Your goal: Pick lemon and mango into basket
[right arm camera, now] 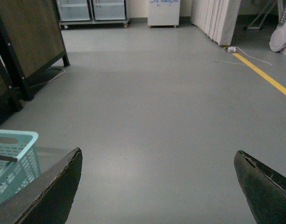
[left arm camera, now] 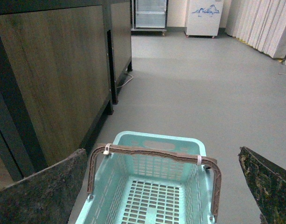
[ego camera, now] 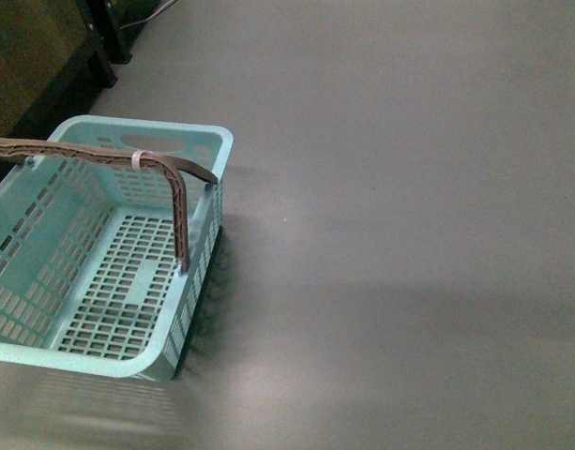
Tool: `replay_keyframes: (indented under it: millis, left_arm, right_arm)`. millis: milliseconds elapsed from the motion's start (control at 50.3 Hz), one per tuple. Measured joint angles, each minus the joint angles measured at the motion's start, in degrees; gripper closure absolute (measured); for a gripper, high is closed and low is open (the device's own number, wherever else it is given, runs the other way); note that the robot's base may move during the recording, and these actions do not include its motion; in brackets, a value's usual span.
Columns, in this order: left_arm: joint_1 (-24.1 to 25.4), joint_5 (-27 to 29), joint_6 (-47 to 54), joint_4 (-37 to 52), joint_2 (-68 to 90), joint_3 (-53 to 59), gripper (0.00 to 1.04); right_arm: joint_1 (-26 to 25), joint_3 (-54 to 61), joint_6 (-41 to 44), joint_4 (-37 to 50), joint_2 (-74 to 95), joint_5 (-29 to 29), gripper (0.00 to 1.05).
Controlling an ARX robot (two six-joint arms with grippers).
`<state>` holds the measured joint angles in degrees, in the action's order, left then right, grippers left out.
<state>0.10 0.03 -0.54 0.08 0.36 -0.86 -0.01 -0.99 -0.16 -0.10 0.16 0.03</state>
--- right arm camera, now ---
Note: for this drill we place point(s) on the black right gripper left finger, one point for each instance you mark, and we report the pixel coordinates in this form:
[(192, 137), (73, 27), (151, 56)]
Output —
[(49, 198)]

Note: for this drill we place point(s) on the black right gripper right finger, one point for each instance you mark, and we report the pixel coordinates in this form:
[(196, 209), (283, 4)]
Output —
[(263, 187)]

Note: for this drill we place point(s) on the light blue plastic basket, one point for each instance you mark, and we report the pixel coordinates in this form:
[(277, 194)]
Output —
[(19, 164)]

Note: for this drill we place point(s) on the dark wooden display stand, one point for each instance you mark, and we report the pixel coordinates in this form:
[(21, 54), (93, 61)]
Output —
[(30, 42)]

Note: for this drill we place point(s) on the white folding partition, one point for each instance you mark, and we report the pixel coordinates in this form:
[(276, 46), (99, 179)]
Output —
[(216, 18)]

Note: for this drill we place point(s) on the glass door refrigerator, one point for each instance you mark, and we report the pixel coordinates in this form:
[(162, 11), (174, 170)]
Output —
[(89, 12)]

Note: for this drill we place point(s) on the white chest freezer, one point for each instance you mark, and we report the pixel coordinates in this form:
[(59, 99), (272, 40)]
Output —
[(163, 13)]

